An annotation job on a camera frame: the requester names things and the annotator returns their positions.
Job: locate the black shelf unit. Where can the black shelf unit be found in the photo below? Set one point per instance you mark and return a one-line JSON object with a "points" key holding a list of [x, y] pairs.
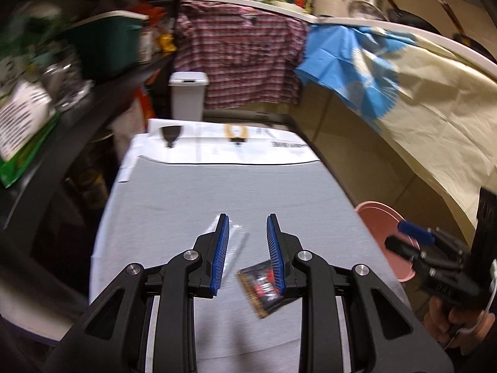
{"points": [[108, 85]]}

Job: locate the green storage box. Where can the green storage box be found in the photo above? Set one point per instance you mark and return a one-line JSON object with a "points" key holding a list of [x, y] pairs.
{"points": [[105, 42]]}

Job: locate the white counter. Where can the white counter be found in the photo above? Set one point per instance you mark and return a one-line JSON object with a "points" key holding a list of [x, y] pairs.
{"points": [[349, 21]]}

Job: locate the orange bag on shelf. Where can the orange bag on shelf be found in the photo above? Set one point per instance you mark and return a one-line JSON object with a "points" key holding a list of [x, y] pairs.
{"points": [[157, 15]]}

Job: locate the pink plastic basin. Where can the pink plastic basin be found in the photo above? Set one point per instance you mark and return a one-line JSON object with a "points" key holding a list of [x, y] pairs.
{"points": [[376, 221]]}

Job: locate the cream cloth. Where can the cream cloth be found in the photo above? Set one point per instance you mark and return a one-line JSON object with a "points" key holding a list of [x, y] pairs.
{"points": [[438, 116]]}

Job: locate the red plaid cloth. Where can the red plaid cloth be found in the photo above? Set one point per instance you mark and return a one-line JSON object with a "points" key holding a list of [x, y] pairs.
{"points": [[240, 54]]}

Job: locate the blue cloth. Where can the blue cloth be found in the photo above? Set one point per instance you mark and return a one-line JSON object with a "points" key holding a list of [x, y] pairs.
{"points": [[334, 58]]}

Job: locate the black frying pan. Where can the black frying pan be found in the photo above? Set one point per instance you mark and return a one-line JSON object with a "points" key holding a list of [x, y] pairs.
{"points": [[473, 42], [411, 17]]}

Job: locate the white printed sheet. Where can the white printed sheet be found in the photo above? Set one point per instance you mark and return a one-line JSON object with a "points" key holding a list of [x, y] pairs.
{"points": [[233, 149]]}

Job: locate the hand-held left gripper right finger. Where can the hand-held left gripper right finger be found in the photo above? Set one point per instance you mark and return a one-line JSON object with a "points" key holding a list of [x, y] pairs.
{"points": [[273, 256]]}

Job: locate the black red snack wrapper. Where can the black red snack wrapper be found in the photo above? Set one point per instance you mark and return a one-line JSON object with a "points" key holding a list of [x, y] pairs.
{"points": [[262, 287]]}

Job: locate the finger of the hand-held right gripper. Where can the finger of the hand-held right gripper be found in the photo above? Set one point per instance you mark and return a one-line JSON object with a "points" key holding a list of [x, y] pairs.
{"points": [[415, 230], [402, 250]]}

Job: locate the green white food packet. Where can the green white food packet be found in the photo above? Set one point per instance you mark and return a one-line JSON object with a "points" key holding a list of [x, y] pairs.
{"points": [[23, 124]]}

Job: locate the yellow toy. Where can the yellow toy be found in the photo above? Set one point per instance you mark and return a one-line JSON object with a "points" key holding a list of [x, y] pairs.
{"points": [[167, 43]]}

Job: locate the white lidded bin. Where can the white lidded bin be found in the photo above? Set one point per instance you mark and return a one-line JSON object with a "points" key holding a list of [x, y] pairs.
{"points": [[188, 97]]}

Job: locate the clear plastic wrapper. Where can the clear plastic wrapper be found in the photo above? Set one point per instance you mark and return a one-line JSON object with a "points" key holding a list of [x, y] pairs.
{"points": [[233, 241]]}

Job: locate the clear plastic bag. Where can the clear plastic bag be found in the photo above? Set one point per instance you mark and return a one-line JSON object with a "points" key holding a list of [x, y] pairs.
{"points": [[66, 81]]}

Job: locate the orange cardboard box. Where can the orange cardboard box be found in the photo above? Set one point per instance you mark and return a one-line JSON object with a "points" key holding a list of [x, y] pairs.
{"points": [[140, 105]]}

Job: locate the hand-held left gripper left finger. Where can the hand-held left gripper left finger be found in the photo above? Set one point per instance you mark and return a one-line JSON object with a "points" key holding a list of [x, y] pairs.
{"points": [[219, 256]]}

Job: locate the white labelled jar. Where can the white labelled jar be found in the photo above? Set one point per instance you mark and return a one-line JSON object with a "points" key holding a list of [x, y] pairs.
{"points": [[145, 42]]}

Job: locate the person's right hand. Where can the person's right hand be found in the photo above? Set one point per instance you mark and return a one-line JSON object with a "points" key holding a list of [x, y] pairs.
{"points": [[437, 322]]}

